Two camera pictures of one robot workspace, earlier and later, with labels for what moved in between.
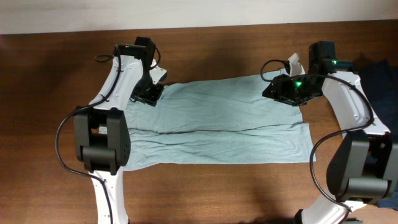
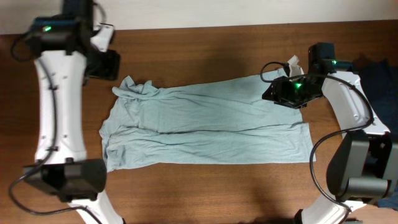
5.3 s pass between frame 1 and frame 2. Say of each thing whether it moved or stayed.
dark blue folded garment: stayed
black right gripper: stayed
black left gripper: moved
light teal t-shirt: stayed
